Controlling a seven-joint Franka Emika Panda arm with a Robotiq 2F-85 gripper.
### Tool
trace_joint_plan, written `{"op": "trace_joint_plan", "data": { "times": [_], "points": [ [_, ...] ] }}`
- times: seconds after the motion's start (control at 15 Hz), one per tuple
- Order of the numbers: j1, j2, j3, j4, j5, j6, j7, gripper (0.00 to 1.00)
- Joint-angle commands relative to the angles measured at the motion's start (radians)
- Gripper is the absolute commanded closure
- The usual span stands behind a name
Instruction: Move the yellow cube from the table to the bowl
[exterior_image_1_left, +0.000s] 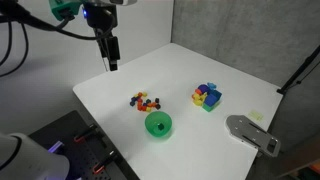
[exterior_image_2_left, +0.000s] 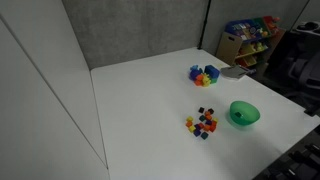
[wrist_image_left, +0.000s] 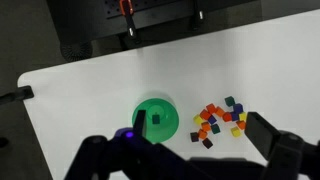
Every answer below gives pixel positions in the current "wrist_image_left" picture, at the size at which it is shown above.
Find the black table edge clamp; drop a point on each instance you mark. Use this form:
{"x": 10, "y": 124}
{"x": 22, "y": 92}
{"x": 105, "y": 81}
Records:
{"x": 20, "y": 94}

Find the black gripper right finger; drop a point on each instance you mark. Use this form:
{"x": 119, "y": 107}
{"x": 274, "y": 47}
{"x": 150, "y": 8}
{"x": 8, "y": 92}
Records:
{"x": 263, "y": 136}

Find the yellow cube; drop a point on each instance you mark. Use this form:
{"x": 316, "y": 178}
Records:
{"x": 236, "y": 132}
{"x": 198, "y": 119}
{"x": 243, "y": 116}

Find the purple cube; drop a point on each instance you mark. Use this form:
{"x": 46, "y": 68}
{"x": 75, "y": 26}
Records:
{"x": 212, "y": 120}
{"x": 238, "y": 108}
{"x": 234, "y": 116}

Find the orange cube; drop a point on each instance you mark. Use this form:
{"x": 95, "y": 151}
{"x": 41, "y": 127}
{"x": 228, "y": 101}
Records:
{"x": 206, "y": 126}
{"x": 202, "y": 134}
{"x": 220, "y": 111}
{"x": 241, "y": 124}

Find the green plastic bowl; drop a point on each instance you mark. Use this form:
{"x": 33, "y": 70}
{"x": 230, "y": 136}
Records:
{"x": 166, "y": 126}

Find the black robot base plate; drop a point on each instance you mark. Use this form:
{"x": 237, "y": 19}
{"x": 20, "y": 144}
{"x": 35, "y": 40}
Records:
{"x": 160, "y": 13}

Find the red cube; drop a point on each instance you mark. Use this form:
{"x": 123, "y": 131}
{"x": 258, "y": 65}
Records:
{"x": 205, "y": 114}
{"x": 227, "y": 117}
{"x": 211, "y": 108}

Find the dark green cube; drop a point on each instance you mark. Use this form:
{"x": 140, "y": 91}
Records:
{"x": 215, "y": 129}
{"x": 156, "y": 119}
{"x": 229, "y": 101}

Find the dark brown cube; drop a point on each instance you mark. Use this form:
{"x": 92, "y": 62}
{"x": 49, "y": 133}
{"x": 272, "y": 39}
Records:
{"x": 194, "y": 137}
{"x": 207, "y": 143}

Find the black round perforated foot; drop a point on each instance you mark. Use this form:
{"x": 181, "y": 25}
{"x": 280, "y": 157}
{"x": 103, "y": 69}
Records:
{"x": 76, "y": 50}

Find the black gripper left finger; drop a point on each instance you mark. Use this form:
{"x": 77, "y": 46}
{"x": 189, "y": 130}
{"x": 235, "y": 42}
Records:
{"x": 140, "y": 121}

